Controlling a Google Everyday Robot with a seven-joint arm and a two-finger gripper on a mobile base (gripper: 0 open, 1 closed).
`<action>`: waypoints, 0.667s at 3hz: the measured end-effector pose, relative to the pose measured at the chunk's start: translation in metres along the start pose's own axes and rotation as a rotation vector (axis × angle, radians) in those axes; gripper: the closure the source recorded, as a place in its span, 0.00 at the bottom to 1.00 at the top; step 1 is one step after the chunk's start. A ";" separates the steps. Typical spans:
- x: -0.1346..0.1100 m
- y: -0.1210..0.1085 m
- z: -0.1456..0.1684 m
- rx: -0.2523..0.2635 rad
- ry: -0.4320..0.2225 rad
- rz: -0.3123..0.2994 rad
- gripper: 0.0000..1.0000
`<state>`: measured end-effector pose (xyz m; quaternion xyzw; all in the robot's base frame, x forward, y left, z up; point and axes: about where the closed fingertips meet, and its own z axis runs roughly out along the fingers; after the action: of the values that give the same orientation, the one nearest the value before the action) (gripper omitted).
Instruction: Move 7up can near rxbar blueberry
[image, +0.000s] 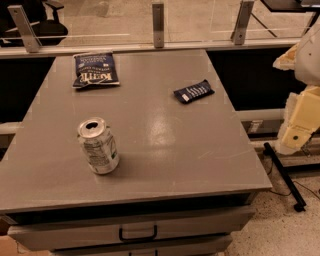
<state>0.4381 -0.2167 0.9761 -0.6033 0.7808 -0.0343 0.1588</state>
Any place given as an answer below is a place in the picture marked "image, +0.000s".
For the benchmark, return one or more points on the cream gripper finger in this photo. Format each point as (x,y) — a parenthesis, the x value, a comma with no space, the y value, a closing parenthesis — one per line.
(287,60)
(301,120)

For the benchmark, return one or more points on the silver 7up soda can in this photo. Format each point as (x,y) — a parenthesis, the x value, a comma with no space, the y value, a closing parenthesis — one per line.
(98,144)

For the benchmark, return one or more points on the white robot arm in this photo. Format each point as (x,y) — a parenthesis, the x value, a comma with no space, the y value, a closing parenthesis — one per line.
(307,65)

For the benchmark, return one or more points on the blue rxbar blueberry bar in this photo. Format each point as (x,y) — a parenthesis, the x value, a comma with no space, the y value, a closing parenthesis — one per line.
(194,92)

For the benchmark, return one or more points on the dark background desk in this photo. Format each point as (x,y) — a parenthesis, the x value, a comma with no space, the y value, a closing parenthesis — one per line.
(290,18)

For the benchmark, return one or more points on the black metal floor leg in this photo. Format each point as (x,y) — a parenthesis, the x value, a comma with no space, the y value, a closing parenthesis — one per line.
(300,203)

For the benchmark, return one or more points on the grey lower drawer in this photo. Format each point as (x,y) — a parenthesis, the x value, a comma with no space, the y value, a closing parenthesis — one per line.
(188,246)

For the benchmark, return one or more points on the grey drawer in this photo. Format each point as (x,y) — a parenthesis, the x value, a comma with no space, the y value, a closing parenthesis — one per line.
(73,234)
(188,246)

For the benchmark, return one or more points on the blue kettle chips bag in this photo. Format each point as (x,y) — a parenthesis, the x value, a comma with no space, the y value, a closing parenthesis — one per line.
(95,70)

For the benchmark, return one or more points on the black office chair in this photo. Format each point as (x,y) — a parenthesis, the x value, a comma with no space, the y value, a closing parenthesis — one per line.
(43,17)

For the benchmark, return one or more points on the grey upper drawer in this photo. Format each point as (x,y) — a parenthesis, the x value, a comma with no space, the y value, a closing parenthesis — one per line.
(73,234)

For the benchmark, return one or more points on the right metal bracket post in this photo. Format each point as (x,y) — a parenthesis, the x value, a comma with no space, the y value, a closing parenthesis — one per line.
(239,33)

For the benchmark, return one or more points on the metal bracket post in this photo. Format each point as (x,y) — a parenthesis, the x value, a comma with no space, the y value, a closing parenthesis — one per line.
(158,24)
(28,37)
(239,33)

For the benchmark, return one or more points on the middle metal bracket post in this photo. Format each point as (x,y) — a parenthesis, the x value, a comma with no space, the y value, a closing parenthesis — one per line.
(158,24)

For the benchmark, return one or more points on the black drawer handle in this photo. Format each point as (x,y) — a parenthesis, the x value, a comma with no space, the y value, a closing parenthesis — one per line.
(138,235)

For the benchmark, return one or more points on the left metal bracket post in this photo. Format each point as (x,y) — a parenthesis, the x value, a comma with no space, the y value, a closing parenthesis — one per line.
(28,37)

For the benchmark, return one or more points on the grey horizontal rail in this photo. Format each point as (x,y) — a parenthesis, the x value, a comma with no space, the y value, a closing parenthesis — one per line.
(56,51)

